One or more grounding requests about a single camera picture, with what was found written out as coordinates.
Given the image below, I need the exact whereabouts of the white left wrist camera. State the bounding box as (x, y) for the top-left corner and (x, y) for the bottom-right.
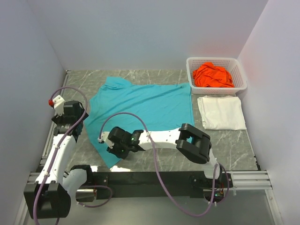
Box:
(48, 95), (66, 116)

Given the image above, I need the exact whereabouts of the white plastic laundry basket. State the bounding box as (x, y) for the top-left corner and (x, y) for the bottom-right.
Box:
(186, 57), (247, 95)

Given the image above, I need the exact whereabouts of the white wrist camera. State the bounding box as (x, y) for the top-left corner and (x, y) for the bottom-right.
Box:
(97, 132), (114, 149)
(48, 95), (66, 116)

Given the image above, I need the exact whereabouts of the orange t shirt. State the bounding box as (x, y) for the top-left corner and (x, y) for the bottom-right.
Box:
(192, 62), (235, 88)

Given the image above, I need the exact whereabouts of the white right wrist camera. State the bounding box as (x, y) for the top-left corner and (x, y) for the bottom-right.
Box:
(97, 132), (114, 149)

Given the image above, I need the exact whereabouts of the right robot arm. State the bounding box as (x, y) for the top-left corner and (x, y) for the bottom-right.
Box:
(98, 123), (222, 187)

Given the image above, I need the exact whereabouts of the aluminium rail frame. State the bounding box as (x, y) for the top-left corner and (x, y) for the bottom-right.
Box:
(14, 69), (282, 225)

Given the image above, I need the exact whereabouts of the turquoise t shirt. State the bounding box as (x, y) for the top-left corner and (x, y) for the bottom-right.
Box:
(84, 77), (195, 168)

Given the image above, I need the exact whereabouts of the black base crossbar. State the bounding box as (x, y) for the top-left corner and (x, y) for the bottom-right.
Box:
(65, 171), (235, 200)

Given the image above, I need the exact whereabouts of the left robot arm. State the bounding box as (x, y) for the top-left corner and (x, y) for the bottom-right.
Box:
(23, 100), (94, 221)

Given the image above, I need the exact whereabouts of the folded white t shirt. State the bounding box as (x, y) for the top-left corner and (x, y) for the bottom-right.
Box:
(197, 96), (247, 130)

